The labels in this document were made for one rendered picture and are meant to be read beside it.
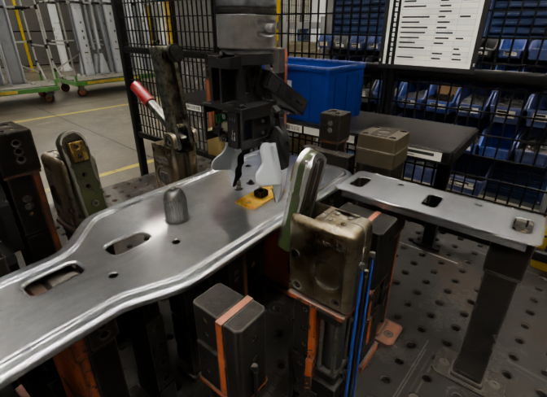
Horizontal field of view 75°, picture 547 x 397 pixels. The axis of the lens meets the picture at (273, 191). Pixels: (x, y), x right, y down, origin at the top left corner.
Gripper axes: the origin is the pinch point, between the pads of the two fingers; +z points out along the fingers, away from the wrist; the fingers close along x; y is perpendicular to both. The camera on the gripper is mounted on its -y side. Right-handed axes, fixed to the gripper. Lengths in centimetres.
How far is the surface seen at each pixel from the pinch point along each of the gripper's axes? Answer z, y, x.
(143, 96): -10.6, 0.7, -26.8
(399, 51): -17, -54, 0
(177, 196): -2.3, 13.1, -3.0
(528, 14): -29, -180, 13
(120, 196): 33, -17, -77
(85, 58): 49, -318, -701
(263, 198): 1.2, 0.9, 1.9
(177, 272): 1.6, 20.3, 5.6
